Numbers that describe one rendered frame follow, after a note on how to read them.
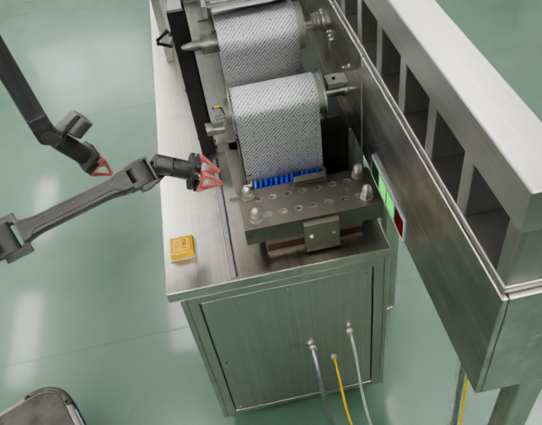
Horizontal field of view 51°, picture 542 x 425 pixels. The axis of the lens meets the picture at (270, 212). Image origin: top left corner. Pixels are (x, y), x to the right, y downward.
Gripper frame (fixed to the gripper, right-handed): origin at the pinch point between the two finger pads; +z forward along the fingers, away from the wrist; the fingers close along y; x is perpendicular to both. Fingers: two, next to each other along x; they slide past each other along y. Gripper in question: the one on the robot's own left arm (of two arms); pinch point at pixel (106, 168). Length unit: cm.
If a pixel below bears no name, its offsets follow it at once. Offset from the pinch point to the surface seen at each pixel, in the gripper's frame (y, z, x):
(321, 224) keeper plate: -62, 22, -32
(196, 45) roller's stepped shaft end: -4.7, -6.8, -47.5
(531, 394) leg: -126, 34, -34
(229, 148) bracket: -26.5, 10.0, -30.6
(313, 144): -43, 18, -48
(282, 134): -40, 9, -44
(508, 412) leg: -124, 40, -27
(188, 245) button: -35.3, 14.4, -0.5
